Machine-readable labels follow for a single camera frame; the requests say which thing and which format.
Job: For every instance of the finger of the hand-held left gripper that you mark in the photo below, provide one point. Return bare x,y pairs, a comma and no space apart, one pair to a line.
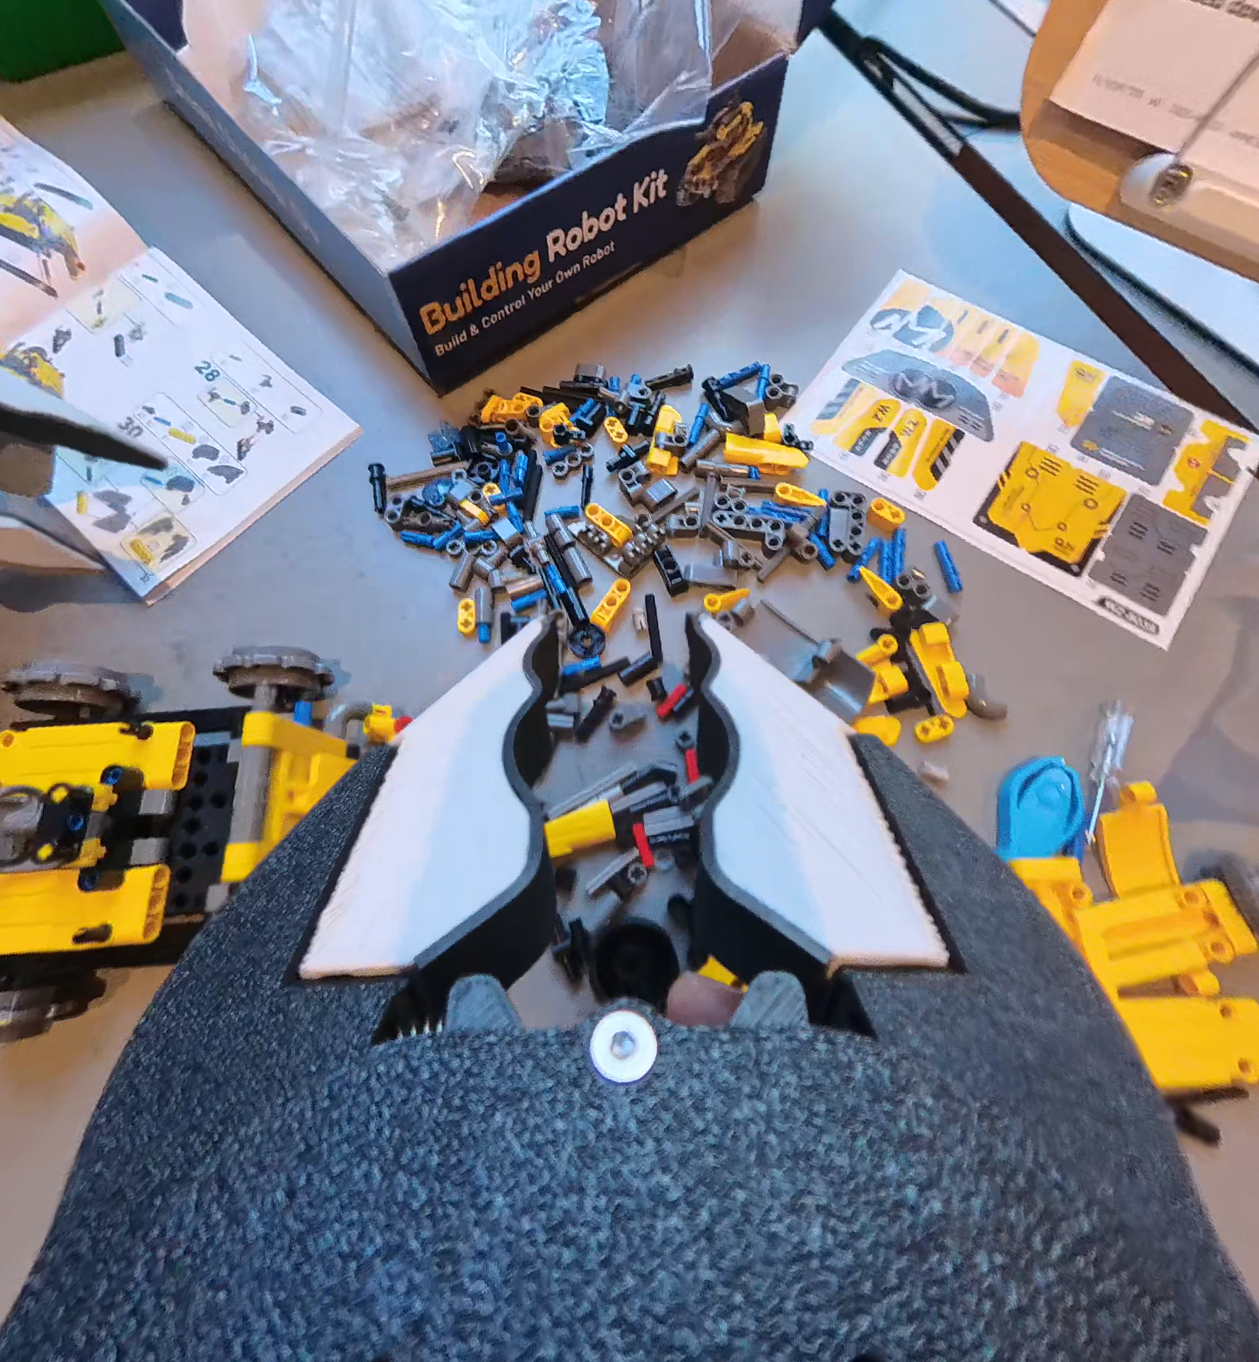
12,409
12,537

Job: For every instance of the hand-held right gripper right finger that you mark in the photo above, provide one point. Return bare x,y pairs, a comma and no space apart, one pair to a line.
821,851

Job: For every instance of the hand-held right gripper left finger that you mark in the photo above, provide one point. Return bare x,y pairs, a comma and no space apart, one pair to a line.
427,851

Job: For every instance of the yellow toy vehicle assembly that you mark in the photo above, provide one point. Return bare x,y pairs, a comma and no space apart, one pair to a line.
54,756

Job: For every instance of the black beam with yellow pins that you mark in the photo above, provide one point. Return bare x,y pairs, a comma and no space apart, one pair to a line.
60,820

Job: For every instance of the grey desk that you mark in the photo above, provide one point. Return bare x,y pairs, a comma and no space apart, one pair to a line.
353,596

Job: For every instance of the white paper booklet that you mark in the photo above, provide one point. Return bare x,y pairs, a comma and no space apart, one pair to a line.
161,319

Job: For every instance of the plain black tyre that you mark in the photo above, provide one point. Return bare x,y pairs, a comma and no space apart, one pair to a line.
634,957

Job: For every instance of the small clear plastic piece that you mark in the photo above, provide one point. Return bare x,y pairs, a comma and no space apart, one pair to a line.
1110,766

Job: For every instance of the pile of yellow building pieces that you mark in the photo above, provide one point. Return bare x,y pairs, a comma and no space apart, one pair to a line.
1150,925

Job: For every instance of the pile of mixed small pieces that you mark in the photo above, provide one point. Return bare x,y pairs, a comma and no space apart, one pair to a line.
746,511

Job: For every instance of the green plastic bin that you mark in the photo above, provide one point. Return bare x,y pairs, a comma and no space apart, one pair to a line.
22,38

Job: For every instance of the sticker sheet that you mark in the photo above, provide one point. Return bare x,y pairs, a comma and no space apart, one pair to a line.
1065,500

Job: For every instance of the crumpled clear plastic bags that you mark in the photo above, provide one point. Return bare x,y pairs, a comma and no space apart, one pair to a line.
395,106

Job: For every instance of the dark blue cardboard kit box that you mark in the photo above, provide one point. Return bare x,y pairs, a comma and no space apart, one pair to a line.
586,249

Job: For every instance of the white flat device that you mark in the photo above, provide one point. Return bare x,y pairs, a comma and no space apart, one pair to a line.
1172,287

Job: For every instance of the pale wooden sign stand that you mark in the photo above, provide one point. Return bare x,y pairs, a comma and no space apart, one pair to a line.
1065,138

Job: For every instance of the adjoining grey table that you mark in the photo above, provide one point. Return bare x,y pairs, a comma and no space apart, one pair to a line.
937,26

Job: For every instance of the printed notice sheet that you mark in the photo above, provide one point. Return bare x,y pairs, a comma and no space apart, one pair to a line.
1224,106

